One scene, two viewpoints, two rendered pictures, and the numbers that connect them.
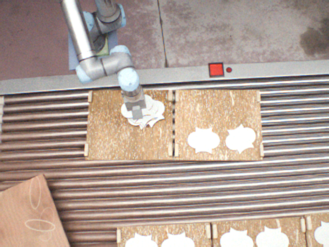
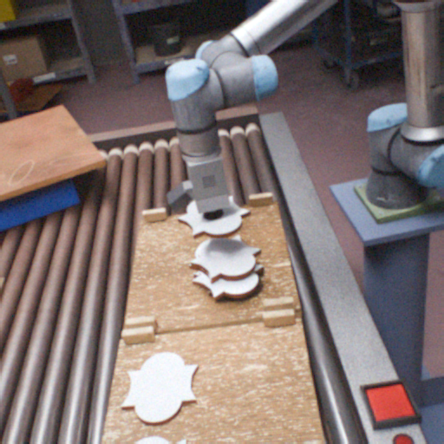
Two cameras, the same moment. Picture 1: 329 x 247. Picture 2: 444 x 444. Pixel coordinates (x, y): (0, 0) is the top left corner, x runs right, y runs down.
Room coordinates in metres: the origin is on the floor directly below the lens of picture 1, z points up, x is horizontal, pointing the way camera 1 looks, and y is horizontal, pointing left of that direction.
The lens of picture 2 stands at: (0.60, -0.84, 1.70)
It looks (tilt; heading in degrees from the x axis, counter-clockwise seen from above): 34 degrees down; 87
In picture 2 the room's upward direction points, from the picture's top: 10 degrees counter-clockwise
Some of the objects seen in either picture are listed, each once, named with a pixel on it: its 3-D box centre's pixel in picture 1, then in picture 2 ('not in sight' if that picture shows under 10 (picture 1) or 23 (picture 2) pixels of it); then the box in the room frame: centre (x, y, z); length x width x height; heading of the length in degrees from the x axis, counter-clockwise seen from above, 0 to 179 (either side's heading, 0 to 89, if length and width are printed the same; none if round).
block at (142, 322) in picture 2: (170, 150); (141, 324); (0.45, 0.00, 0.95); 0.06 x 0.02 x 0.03; 173
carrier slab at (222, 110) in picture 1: (218, 124); (210, 421); (0.55, -0.24, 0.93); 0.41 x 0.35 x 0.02; 83
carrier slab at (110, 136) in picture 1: (129, 124); (210, 262); (0.61, 0.18, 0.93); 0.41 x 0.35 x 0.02; 83
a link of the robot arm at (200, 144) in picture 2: (131, 90); (198, 136); (0.63, 0.13, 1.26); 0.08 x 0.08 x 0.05
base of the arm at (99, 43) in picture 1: (89, 37); (395, 176); (1.11, 0.35, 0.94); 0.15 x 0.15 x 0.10
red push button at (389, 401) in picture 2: (216, 70); (389, 404); (0.84, -0.27, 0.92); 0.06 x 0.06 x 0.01; 86
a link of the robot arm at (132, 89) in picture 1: (129, 82); (192, 95); (0.64, 0.13, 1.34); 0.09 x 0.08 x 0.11; 12
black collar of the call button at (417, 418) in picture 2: (216, 69); (389, 403); (0.84, -0.27, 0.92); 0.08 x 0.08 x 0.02; 86
